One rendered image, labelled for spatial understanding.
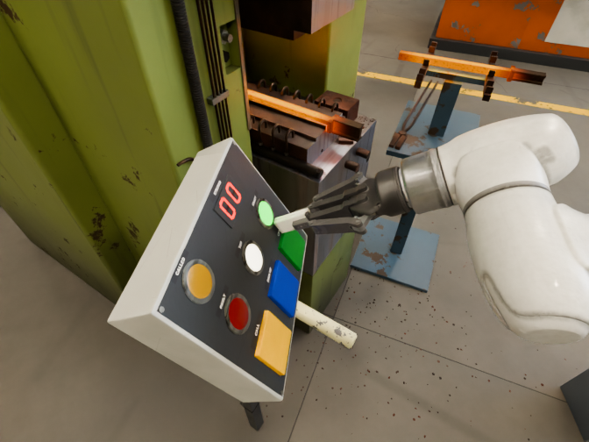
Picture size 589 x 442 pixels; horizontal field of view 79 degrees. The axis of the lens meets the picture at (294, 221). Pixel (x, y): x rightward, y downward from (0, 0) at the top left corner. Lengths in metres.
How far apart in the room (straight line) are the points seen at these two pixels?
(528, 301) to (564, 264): 0.05
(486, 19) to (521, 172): 3.98
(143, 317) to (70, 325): 1.59
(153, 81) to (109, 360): 1.37
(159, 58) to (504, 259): 0.61
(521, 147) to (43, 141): 1.07
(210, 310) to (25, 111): 0.78
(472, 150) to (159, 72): 0.53
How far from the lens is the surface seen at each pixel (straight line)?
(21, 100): 1.12
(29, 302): 2.21
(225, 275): 0.52
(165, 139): 0.77
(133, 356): 1.82
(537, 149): 0.53
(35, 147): 1.16
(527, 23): 4.49
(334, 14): 0.92
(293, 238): 0.70
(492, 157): 0.52
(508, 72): 1.43
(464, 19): 4.45
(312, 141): 1.01
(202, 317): 0.48
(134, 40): 0.69
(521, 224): 0.46
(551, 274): 0.44
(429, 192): 0.54
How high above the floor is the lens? 1.55
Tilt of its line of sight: 47 degrees down
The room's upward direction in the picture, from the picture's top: straight up
